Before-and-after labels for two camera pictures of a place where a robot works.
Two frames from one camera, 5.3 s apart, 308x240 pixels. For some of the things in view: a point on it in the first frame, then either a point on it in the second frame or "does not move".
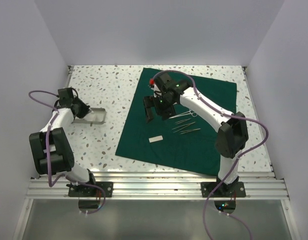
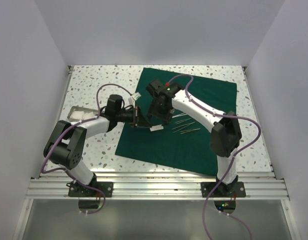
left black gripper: x=85 y=108 → x=137 y=119
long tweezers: x=183 y=127 does not move
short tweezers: x=182 y=121 does not move
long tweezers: x=189 y=130 does not move
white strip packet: x=156 y=139 → x=157 y=127
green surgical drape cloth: x=187 y=141 does not move
